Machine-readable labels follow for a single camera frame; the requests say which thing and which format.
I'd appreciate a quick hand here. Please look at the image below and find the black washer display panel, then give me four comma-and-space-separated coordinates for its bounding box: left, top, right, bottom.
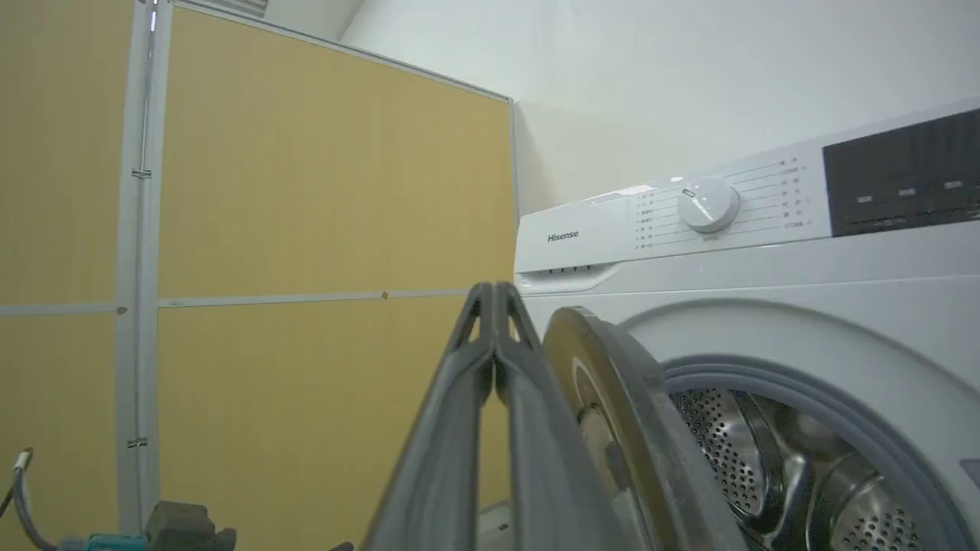
822, 108, 980, 238

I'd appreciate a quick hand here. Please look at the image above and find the grey rubber door gasket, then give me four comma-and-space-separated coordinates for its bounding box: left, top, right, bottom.
660, 356, 975, 551

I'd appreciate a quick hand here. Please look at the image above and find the round washing machine door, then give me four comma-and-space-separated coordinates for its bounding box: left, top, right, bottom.
542, 307, 751, 551

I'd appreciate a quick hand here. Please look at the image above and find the white Hisense washing machine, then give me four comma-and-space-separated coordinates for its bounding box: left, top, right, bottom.
478, 96, 980, 551

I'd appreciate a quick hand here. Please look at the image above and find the white program selector knob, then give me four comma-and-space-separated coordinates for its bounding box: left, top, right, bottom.
677, 178, 741, 234

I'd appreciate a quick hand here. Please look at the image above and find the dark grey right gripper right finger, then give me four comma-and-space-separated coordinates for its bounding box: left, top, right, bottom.
494, 282, 636, 551

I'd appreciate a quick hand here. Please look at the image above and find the white detergent drawer front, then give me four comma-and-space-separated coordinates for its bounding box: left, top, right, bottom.
514, 189, 638, 275

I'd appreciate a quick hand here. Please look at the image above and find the stainless steel perforated drum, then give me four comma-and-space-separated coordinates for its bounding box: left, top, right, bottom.
671, 387, 924, 551

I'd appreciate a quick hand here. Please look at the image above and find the grey and teal floor device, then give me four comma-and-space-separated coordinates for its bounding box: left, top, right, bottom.
58, 501, 238, 551

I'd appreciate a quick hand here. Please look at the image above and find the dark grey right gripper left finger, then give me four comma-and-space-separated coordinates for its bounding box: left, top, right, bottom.
360, 282, 496, 551

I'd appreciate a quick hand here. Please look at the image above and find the grey inlet water hose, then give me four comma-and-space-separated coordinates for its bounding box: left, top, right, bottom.
0, 448, 59, 551

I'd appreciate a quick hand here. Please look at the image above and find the yellow partition panel grey frame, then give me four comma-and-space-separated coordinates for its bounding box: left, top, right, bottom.
0, 0, 151, 548
136, 0, 518, 529

